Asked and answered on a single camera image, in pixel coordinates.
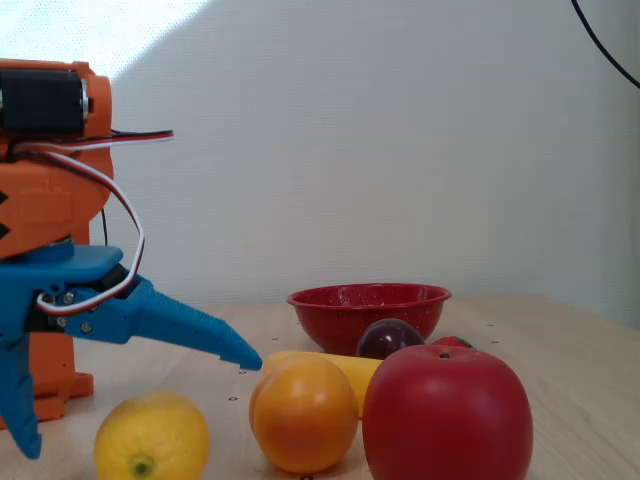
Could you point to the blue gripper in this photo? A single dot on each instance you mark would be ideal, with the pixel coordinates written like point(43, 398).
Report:
point(75, 272)

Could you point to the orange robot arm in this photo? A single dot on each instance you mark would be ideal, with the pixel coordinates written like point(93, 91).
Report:
point(50, 200)

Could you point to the red speckled bowl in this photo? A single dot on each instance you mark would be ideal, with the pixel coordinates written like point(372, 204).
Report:
point(340, 320)

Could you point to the red strawberry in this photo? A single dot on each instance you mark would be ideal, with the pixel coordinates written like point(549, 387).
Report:
point(450, 342)

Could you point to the orange fruit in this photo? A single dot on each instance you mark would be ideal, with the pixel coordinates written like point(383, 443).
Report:
point(305, 415)

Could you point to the yellow banana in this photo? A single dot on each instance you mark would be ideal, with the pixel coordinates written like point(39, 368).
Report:
point(362, 374)

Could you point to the red apple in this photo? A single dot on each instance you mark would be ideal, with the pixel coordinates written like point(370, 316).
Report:
point(445, 415)

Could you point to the yellow lemon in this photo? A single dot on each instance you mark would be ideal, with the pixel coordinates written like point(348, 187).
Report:
point(150, 435)

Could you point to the dark purple plum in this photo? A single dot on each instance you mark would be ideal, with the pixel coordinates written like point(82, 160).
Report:
point(387, 340)

